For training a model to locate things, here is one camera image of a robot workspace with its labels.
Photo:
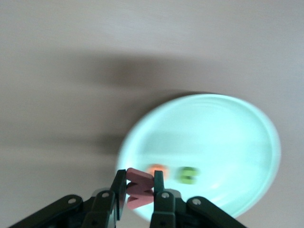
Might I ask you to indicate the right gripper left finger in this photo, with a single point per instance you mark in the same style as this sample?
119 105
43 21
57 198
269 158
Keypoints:
102 209

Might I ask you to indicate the red foam letter w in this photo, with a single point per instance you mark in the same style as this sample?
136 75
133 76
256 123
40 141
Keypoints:
139 187

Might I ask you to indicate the orange foam letter e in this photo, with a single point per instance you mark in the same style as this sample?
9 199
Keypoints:
152 168

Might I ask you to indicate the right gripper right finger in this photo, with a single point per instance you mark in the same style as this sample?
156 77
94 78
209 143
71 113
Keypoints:
166 211

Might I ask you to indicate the pale green plate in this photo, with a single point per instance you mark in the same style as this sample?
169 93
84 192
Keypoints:
213 133

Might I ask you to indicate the green foam letter n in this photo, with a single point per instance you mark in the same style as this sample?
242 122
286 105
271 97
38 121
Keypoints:
187 175

